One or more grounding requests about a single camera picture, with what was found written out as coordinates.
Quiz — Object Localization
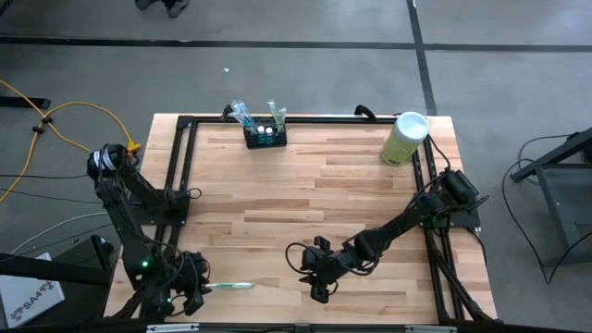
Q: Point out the person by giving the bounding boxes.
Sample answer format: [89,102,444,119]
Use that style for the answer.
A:
[134,0,190,19]

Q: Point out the black aluminium table frame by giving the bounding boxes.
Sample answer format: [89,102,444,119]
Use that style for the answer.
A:
[105,105,499,327]

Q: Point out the black metal cart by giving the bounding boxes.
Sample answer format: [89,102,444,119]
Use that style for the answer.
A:
[509,127,592,269]

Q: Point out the black flat bar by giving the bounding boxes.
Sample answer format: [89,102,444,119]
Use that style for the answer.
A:
[0,95,53,110]

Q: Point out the yellow extension cable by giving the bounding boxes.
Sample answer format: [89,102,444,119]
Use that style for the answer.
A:
[0,79,142,205]

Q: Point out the white printed cardboard box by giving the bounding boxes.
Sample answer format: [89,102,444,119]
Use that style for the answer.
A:
[0,252,66,329]

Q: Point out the white cable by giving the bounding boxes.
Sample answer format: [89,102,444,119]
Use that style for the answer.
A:
[8,210,127,255]

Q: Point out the black floor cable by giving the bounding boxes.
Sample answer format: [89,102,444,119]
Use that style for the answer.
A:
[501,133,592,285]

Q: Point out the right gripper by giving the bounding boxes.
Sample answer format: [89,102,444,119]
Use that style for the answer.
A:
[298,235,358,305]

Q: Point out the green disinfecting wipes canister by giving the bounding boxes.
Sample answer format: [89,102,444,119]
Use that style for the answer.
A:
[379,111,430,167]

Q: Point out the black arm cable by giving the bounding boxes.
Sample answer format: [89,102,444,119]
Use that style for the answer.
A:
[425,132,454,173]

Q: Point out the black wire caddy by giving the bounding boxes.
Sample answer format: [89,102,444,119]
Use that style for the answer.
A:
[243,117,289,150]

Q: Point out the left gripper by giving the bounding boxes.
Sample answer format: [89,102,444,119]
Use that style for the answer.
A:
[158,251,214,318]

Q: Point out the black stand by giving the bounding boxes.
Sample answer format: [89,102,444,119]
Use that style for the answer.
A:
[0,234,117,286]

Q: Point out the silver metal bracket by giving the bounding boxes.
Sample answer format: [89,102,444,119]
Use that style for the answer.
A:
[404,325,459,333]
[145,323,201,333]

